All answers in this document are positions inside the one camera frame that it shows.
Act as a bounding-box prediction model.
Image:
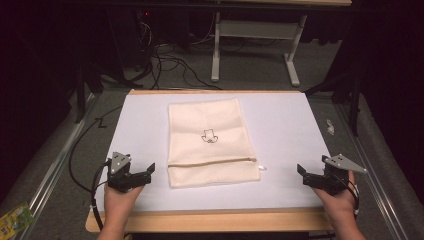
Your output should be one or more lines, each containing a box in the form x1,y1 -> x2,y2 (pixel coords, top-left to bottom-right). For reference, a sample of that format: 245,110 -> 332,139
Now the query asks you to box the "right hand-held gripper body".
319,153 -> 368,196

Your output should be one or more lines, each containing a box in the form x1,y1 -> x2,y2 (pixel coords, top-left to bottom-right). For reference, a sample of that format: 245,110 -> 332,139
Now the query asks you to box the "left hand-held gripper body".
106,151 -> 148,194

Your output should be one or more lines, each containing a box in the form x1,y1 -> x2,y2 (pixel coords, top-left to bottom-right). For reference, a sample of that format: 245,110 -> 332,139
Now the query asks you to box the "person's left hand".
103,184 -> 145,228

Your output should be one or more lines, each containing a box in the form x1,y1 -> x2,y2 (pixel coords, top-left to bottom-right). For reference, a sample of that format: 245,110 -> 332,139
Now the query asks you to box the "person's right hand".
313,171 -> 358,225

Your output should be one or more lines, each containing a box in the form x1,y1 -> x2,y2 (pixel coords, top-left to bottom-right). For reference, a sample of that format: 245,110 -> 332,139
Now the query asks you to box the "white table sheet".
94,92 -> 332,212

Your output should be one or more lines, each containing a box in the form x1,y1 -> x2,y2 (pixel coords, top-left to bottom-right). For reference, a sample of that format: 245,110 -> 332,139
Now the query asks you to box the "cream cloth zipper bag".
167,97 -> 268,189

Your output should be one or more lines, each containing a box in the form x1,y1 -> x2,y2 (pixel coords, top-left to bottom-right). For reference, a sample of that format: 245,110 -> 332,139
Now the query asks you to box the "black metal stand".
302,71 -> 364,138
73,61 -> 144,125

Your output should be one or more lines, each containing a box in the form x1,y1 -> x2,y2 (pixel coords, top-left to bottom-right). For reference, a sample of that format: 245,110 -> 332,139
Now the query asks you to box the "green printed packet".
0,201 -> 36,240

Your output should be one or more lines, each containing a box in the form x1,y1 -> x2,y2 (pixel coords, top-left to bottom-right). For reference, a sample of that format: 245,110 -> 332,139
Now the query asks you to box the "dark computer tower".
131,9 -> 159,69

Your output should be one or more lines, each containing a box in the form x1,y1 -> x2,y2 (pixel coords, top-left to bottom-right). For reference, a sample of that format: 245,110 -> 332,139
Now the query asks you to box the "silver metal floor rail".
14,93 -> 101,240
333,101 -> 419,240

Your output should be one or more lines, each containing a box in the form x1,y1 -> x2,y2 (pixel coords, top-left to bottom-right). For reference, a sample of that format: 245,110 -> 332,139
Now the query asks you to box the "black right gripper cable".
344,179 -> 361,216

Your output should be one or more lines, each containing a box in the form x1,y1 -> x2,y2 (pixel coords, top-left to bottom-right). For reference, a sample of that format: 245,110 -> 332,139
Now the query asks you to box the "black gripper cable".
344,179 -> 361,216
68,105 -> 124,232

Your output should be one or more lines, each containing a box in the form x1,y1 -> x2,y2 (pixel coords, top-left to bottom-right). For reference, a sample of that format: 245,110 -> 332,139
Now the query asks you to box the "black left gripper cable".
68,105 -> 124,232

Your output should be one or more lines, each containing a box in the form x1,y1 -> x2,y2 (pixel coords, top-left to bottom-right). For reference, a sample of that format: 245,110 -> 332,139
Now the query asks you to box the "tangle of black floor cables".
133,19 -> 224,92

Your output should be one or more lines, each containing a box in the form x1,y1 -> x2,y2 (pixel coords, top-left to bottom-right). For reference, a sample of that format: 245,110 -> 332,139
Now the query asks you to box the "white metal desk frame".
210,0 -> 353,88

